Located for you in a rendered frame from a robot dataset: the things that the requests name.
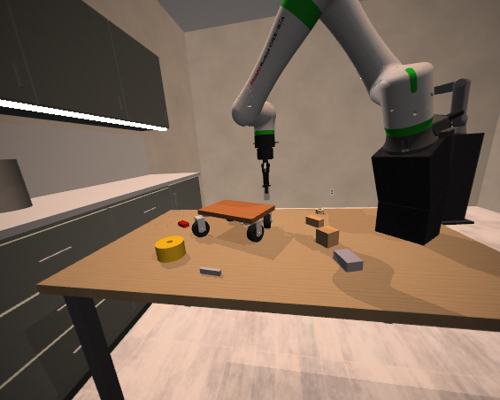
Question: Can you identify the yellow short cylinder with center hole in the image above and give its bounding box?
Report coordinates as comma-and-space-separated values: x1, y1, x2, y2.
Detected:
155, 236, 186, 263

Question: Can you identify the wooden dolly with casters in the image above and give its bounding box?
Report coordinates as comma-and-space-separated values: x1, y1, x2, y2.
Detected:
192, 200, 275, 242

